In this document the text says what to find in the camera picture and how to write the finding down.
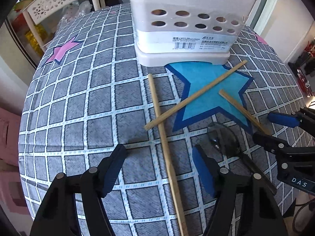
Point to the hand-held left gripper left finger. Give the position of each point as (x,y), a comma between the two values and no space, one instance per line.
(114,167)

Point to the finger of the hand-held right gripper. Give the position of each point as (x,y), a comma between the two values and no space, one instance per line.
(268,141)
(283,120)

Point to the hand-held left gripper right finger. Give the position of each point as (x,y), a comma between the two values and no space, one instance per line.
(204,172)

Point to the dark grey plastic spoon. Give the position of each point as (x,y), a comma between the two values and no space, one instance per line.
(221,140)

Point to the wooden chopstick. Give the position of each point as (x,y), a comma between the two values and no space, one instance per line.
(162,137)
(236,105)
(196,93)

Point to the cream plastic utensil holder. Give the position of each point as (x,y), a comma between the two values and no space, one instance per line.
(187,29)

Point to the hanging red black clothes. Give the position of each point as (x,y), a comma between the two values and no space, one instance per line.
(308,54)

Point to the pink plastic stool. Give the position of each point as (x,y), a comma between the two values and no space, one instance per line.
(11,157)

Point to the gold foil packet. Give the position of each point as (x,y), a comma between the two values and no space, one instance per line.
(34,40)

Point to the clear plastic bag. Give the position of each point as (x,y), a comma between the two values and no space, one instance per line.
(73,12)

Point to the cream plastic trolley cart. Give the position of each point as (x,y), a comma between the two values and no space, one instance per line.
(56,2)

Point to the green yellow bowl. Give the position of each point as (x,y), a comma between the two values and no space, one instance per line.
(23,4)

